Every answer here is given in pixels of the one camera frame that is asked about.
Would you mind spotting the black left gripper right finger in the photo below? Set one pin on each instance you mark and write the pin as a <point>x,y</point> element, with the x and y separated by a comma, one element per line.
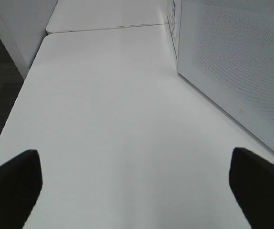
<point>251,179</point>

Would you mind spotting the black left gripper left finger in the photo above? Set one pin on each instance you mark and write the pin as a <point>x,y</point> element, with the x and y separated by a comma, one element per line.
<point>20,186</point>

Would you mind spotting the white microwave door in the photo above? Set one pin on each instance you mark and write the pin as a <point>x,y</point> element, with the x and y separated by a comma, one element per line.
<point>226,49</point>

